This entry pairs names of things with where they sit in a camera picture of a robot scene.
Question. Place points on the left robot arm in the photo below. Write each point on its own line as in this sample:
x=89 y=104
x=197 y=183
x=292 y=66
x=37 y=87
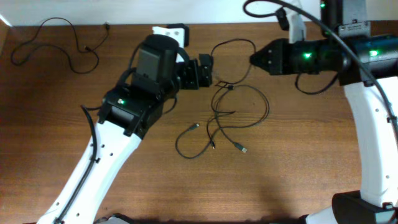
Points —
x=127 y=112

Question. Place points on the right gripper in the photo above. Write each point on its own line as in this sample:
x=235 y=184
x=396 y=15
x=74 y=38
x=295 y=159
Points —
x=282 y=56

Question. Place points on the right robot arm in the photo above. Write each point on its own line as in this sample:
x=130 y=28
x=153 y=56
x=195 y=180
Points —
x=366 y=68

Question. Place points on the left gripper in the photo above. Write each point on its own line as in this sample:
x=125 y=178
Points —
x=193 y=74

